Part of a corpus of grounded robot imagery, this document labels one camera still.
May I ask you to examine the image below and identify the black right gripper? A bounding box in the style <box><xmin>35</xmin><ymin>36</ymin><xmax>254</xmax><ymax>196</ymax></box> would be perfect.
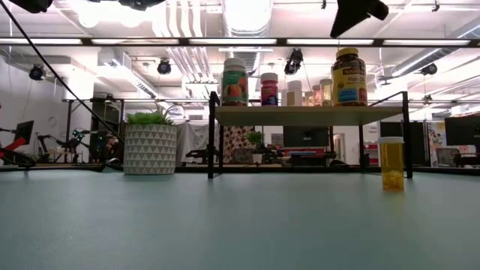
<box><xmin>330</xmin><ymin>0</ymin><xmax>390</xmax><ymax>38</ymax></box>

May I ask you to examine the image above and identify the brown fish oil bottle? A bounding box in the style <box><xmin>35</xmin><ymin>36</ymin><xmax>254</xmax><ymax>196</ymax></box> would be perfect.
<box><xmin>331</xmin><ymin>47</ymin><xmax>368</xmax><ymax>107</ymax></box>

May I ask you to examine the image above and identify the yellow-green pill vial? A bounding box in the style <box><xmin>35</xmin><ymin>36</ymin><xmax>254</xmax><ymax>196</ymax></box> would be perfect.
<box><xmin>319</xmin><ymin>78</ymin><xmax>334</xmax><ymax>107</ymax></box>

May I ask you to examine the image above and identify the white bottle with yellow label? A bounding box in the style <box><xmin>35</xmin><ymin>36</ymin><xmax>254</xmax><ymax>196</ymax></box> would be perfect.
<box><xmin>286</xmin><ymin>79</ymin><xmax>304</xmax><ymax>107</ymax></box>

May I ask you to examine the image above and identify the pink-label medicine bottle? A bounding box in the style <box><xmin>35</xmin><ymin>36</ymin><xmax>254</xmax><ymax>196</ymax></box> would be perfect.
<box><xmin>259</xmin><ymin>72</ymin><xmax>279</xmax><ymax>107</ymax></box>

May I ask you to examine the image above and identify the orange-label gummy bottle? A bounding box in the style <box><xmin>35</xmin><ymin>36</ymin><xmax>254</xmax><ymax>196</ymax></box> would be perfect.
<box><xmin>220</xmin><ymin>57</ymin><xmax>250</xmax><ymax>107</ymax></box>

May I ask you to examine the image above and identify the amber pill vial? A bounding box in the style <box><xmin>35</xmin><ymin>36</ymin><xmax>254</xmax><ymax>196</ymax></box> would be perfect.
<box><xmin>377</xmin><ymin>136</ymin><xmax>406</xmax><ymax>193</ymax></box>

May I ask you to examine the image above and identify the wooden shelf with black legs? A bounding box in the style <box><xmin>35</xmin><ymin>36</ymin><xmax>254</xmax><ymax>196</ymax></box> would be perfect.
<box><xmin>207</xmin><ymin>91</ymin><xmax>414</xmax><ymax>180</ymax></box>

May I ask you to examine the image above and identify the black overhead light bar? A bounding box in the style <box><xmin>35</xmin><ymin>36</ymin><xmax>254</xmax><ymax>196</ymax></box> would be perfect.
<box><xmin>0</xmin><ymin>36</ymin><xmax>480</xmax><ymax>49</ymax></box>

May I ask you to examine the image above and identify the black monitor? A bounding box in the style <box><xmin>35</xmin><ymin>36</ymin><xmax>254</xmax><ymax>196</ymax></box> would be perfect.
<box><xmin>13</xmin><ymin>120</ymin><xmax>35</xmax><ymax>146</ymax></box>
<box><xmin>283</xmin><ymin>126</ymin><xmax>331</xmax><ymax>148</ymax></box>
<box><xmin>444</xmin><ymin>115</ymin><xmax>480</xmax><ymax>147</ymax></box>

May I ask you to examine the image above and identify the black shelving rack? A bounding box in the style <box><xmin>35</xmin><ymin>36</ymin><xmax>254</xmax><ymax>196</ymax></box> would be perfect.
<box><xmin>89</xmin><ymin>99</ymin><xmax>125</xmax><ymax>165</ymax></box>

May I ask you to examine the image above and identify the red background box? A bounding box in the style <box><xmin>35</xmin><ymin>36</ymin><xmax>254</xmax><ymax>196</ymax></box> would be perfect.
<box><xmin>283</xmin><ymin>147</ymin><xmax>326</xmax><ymax>166</ymax></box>

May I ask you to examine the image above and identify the grey draped cloth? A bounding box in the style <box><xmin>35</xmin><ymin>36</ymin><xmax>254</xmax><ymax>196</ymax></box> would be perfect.
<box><xmin>175</xmin><ymin>121</ymin><xmax>211</xmax><ymax>166</ymax></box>

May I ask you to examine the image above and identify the black cabinet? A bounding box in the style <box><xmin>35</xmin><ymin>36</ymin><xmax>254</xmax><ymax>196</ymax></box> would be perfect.
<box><xmin>380</xmin><ymin>121</ymin><xmax>428</xmax><ymax>167</ymax></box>

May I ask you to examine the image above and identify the succulent in white patterned pot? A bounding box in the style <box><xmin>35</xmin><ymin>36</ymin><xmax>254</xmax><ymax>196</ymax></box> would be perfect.
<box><xmin>122</xmin><ymin>103</ymin><xmax>179</xmax><ymax>176</ymax></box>

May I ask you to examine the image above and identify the colourful poster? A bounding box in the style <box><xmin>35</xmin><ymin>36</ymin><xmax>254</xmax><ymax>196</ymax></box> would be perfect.
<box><xmin>427</xmin><ymin>121</ymin><xmax>447</xmax><ymax>167</ymax></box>

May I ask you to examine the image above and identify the small background potted plant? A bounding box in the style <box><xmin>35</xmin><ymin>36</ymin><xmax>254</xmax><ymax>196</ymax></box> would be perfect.
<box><xmin>247</xmin><ymin>130</ymin><xmax>266</xmax><ymax>165</ymax></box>

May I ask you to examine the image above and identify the red-dotted patterned panel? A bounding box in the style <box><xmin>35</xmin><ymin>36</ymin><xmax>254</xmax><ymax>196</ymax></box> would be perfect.
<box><xmin>223</xmin><ymin>125</ymin><xmax>256</xmax><ymax>165</ymax></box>

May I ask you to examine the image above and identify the grey office chair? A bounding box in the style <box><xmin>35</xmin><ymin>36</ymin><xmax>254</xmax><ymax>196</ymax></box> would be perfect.
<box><xmin>436</xmin><ymin>147</ymin><xmax>461</xmax><ymax>168</ymax></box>

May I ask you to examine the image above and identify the red bar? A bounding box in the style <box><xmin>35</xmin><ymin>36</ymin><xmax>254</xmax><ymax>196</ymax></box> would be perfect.
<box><xmin>0</xmin><ymin>135</ymin><xmax>27</xmax><ymax>158</ymax></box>

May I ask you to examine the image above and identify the green table mat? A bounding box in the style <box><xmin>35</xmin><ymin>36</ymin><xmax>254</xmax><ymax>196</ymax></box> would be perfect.
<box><xmin>0</xmin><ymin>170</ymin><xmax>480</xmax><ymax>270</ymax></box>

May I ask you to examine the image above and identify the black ceiling camera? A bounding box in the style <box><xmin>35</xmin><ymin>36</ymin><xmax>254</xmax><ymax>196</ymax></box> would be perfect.
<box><xmin>157</xmin><ymin>58</ymin><xmax>173</xmax><ymax>76</ymax></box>
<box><xmin>420</xmin><ymin>62</ymin><xmax>439</xmax><ymax>77</ymax></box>
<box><xmin>28</xmin><ymin>63</ymin><xmax>47</xmax><ymax>82</ymax></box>
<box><xmin>283</xmin><ymin>48</ymin><xmax>304</xmax><ymax>76</ymax></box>

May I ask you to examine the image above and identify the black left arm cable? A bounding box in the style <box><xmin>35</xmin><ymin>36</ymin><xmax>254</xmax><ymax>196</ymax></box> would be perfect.
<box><xmin>0</xmin><ymin>1</ymin><xmax>127</xmax><ymax>143</ymax></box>

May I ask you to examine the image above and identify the black table frame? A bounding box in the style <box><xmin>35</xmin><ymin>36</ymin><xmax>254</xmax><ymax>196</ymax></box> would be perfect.
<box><xmin>0</xmin><ymin>163</ymin><xmax>480</xmax><ymax>176</ymax></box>

